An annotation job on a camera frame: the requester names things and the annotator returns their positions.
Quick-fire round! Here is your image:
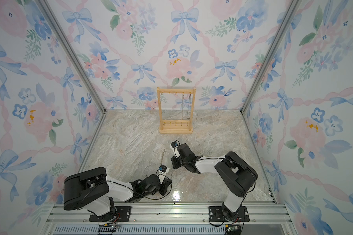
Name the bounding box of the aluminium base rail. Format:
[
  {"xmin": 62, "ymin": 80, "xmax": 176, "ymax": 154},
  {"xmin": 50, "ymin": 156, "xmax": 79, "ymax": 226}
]
[{"xmin": 41, "ymin": 201, "xmax": 297, "ymax": 235}]

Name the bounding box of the aluminium corner post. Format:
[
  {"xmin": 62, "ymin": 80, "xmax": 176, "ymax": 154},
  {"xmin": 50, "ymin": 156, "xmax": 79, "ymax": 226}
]
[
  {"xmin": 241, "ymin": 0, "xmax": 301, "ymax": 116},
  {"xmin": 35, "ymin": 0, "xmax": 106, "ymax": 113}
]

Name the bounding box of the wooden jewelry display stand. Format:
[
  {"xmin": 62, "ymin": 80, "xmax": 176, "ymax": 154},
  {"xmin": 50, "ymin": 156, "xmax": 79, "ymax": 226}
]
[{"xmin": 156, "ymin": 87, "xmax": 196, "ymax": 134}]

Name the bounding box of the right aluminium corner post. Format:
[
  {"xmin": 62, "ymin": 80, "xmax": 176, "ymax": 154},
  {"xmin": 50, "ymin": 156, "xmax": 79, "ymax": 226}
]
[{"xmin": 241, "ymin": 0, "xmax": 301, "ymax": 116}]

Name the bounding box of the left aluminium corner post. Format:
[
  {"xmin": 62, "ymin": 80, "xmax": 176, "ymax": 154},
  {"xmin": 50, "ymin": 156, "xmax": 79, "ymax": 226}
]
[{"xmin": 35, "ymin": 0, "xmax": 106, "ymax": 113}]

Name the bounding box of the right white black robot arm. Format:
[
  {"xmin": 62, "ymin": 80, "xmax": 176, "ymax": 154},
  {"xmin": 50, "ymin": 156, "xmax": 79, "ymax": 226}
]
[{"xmin": 170, "ymin": 141, "xmax": 258, "ymax": 221}]

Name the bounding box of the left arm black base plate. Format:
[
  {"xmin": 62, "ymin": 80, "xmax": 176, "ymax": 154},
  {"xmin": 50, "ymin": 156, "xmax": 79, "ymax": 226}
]
[{"xmin": 89, "ymin": 206, "xmax": 132, "ymax": 222}]

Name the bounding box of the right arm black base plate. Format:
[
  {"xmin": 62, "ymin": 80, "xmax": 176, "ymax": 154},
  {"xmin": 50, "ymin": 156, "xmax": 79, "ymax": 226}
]
[{"xmin": 208, "ymin": 206, "xmax": 250, "ymax": 222}]

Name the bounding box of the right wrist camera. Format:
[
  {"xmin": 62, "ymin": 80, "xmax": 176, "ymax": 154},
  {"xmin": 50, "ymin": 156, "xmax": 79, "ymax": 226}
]
[{"xmin": 170, "ymin": 140, "xmax": 180, "ymax": 158}]

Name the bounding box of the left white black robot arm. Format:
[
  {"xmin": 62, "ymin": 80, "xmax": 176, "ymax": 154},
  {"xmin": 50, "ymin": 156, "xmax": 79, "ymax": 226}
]
[{"xmin": 63, "ymin": 165, "xmax": 172, "ymax": 222}]

